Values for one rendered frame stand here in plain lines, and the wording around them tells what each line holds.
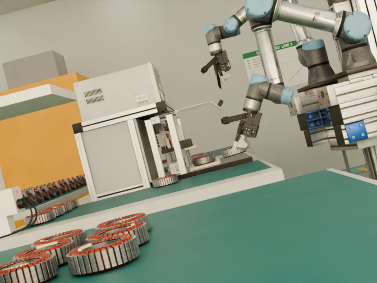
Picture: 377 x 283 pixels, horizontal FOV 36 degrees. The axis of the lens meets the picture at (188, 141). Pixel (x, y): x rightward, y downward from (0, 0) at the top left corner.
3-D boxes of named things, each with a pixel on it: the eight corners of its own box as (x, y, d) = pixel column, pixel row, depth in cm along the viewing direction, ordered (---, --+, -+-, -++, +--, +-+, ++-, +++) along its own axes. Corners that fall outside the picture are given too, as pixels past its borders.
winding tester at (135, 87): (168, 108, 323) (159, 71, 323) (161, 103, 279) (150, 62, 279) (100, 125, 324) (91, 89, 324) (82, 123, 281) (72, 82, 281)
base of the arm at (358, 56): (368, 66, 271) (363, 45, 271) (382, 60, 256) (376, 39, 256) (338, 74, 269) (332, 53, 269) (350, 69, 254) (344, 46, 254)
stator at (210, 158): (215, 160, 293) (213, 153, 293) (216, 161, 281) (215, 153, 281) (193, 166, 292) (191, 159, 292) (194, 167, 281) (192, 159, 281)
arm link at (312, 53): (309, 65, 306) (302, 40, 306) (304, 68, 319) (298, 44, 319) (331, 59, 305) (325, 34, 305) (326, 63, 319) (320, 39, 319)
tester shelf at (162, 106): (176, 115, 333) (174, 107, 333) (167, 110, 265) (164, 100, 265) (102, 134, 335) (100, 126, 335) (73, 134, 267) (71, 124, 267)
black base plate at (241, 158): (245, 156, 330) (244, 152, 330) (253, 161, 266) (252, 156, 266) (164, 176, 332) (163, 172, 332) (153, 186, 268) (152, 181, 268)
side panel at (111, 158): (151, 187, 269) (133, 119, 269) (150, 187, 266) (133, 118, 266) (92, 201, 270) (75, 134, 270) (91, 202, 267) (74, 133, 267)
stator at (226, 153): (249, 150, 262) (246, 142, 262) (246, 151, 251) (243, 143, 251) (225, 157, 265) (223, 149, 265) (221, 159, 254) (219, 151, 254)
